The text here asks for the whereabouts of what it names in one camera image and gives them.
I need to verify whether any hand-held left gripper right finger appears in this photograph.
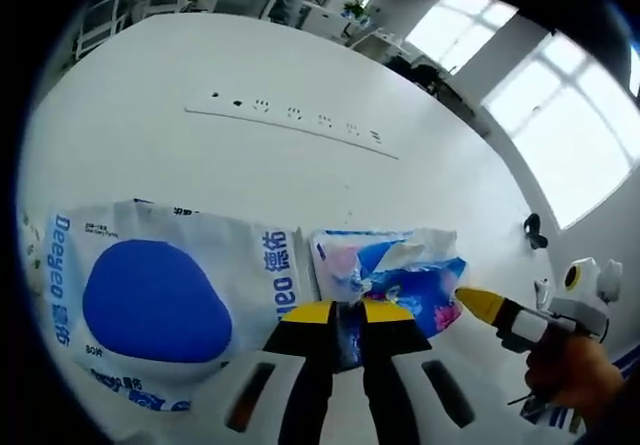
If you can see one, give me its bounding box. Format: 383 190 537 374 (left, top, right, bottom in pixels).
360 299 484 439

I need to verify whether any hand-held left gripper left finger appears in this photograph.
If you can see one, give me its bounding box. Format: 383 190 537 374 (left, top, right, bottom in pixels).
219 300 335 439

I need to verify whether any blue tissue packet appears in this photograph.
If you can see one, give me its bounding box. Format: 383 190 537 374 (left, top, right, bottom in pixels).
309 227 469 371

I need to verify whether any white wipes pack blue lid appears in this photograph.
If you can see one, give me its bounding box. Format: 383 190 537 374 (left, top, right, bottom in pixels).
44 197 321 414

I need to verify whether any person's right hand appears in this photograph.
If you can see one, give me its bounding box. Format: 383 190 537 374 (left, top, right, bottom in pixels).
524 337 627 412

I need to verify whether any small grey object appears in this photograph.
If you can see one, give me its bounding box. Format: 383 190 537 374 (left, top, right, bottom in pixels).
533 277 554 309

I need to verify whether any small black object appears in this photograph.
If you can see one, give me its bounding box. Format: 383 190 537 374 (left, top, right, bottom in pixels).
522 213 550 251

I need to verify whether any white power strip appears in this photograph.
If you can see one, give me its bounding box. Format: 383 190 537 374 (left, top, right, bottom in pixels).
183 89 401 161

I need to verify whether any potted green plant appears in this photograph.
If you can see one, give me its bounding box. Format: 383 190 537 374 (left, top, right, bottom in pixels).
342 0 376 21

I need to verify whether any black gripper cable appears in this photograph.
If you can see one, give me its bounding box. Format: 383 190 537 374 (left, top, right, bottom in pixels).
507 389 551 409

